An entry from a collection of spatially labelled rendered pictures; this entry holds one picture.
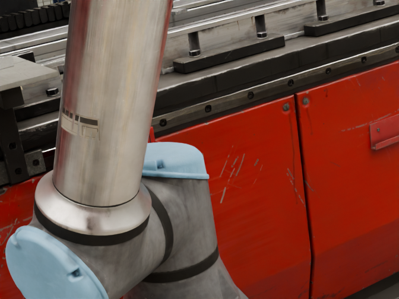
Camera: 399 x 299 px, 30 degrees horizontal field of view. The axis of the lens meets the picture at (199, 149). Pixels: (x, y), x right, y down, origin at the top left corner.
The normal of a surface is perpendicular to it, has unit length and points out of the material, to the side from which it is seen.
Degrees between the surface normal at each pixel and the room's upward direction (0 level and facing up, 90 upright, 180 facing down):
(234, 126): 90
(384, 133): 90
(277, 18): 90
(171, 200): 61
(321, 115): 90
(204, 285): 73
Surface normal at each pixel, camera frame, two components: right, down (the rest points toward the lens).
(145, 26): 0.55, 0.52
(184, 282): 0.26, 0.26
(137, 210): 0.74, -0.31
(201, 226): 0.78, 0.11
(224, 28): 0.51, 0.21
